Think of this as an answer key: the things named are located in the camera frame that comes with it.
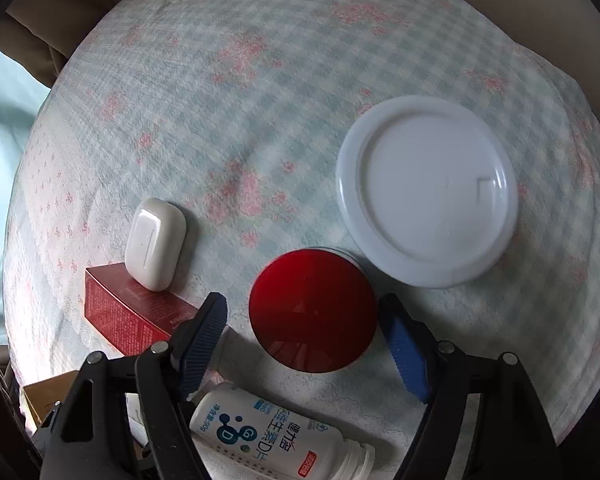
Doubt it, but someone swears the light blue cloth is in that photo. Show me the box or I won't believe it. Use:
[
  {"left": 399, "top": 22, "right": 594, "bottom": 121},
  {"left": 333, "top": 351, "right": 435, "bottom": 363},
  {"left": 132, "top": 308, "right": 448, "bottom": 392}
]
[{"left": 0, "top": 41, "right": 53, "bottom": 332}]

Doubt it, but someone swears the red round jar lid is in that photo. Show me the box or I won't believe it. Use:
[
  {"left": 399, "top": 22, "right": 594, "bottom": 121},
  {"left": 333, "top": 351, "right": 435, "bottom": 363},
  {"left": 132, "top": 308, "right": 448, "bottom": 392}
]
[{"left": 248, "top": 247, "right": 379, "bottom": 374}]

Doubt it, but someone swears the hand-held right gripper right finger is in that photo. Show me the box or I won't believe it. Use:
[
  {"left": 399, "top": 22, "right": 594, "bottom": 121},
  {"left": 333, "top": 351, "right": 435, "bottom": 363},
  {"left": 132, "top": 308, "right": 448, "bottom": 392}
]
[{"left": 378, "top": 293, "right": 558, "bottom": 480}]

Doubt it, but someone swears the checkered floral blanket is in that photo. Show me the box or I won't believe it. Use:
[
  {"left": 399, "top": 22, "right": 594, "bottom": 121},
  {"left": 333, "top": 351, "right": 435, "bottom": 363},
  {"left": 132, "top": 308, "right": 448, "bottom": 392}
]
[{"left": 2, "top": 0, "right": 600, "bottom": 450}]

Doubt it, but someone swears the dark red rectangular box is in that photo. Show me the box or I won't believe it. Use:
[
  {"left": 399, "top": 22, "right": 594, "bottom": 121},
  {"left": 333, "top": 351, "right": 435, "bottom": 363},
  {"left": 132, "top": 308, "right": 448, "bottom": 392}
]
[{"left": 84, "top": 262, "right": 204, "bottom": 357}]

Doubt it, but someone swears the white round plastic lid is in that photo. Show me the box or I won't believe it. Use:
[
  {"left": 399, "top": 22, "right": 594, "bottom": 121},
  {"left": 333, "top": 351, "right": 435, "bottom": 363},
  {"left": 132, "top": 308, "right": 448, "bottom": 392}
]
[{"left": 335, "top": 95, "right": 520, "bottom": 289}]

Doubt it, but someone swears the beige sofa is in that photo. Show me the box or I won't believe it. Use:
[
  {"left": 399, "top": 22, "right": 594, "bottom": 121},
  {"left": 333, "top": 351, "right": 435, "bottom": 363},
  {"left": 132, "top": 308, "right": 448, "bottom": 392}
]
[{"left": 0, "top": 0, "right": 129, "bottom": 88}]

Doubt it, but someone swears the brown cardboard box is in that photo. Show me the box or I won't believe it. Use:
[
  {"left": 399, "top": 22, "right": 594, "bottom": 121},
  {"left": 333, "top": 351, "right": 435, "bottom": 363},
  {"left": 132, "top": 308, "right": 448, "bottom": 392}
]
[{"left": 22, "top": 369, "right": 81, "bottom": 425}]

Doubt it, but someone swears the white supplement bottle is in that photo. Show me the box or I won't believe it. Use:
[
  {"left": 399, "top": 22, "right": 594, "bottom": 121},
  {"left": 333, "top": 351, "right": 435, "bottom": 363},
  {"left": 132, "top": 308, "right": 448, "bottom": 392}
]
[{"left": 189, "top": 382, "right": 376, "bottom": 480}]

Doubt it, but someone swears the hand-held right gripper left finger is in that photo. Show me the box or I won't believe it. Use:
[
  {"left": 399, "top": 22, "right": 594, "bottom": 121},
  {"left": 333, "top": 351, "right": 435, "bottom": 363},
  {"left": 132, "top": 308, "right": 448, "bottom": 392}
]
[{"left": 39, "top": 291, "right": 229, "bottom": 480}]

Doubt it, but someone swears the white earbuds case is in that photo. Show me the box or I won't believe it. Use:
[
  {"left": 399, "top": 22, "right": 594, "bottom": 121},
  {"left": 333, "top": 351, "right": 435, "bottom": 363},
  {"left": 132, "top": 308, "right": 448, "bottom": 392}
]
[{"left": 124, "top": 197, "right": 188, "bottom": 292}]

